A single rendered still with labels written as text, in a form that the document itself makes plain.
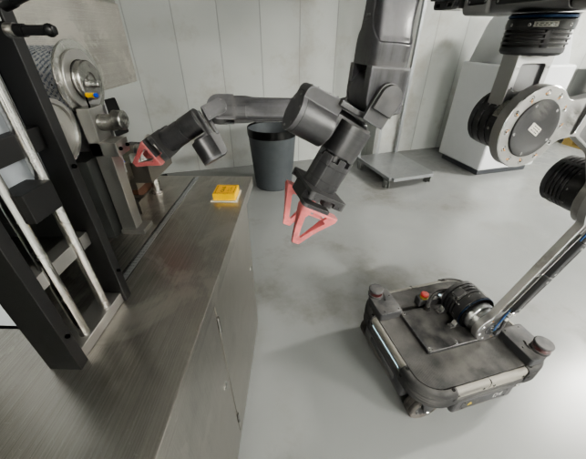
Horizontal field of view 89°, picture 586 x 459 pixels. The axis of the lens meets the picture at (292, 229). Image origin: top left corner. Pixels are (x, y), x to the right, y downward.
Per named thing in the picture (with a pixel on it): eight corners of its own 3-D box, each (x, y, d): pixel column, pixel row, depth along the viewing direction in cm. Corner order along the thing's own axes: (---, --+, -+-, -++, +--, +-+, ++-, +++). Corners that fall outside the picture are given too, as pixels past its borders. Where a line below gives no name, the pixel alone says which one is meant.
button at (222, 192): (235, 201, 92) (234, 194, 90) (212, 200, 92) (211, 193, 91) (239, 191, 98) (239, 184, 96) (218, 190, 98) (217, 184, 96)
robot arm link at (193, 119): (201, 106, 73) (190, 105, 68) (217, 131, 75) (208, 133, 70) (180, 120, 75) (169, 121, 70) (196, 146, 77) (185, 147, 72)
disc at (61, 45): (73, 125, 60) (39, 38, 52) (71, 125, 60) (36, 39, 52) (112, 109, 73) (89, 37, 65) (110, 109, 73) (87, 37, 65)
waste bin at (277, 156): (293, 173, 339) (293, 118, 306) (299, 191, 300) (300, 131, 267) (251, 176, 333) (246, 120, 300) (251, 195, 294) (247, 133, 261)
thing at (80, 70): (107, 92, 68) (90, 105, 62) (98, 92, 68) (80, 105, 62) (92, 56, 63) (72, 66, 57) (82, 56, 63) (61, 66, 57)
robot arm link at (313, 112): (408, 92, 39) (376, 83, 46) (341, 41, 34) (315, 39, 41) (357, 171, 43) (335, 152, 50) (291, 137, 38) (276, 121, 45)
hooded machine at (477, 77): (487, 151, 403) (539, 8, 317) (531, 169, 348) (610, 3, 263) (436, 157, 385) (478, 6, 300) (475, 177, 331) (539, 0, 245)
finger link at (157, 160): (152, 168, 81) (178, 151, 78) (140, 178, 75) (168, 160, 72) (133, 147, 77) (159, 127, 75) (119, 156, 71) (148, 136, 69)
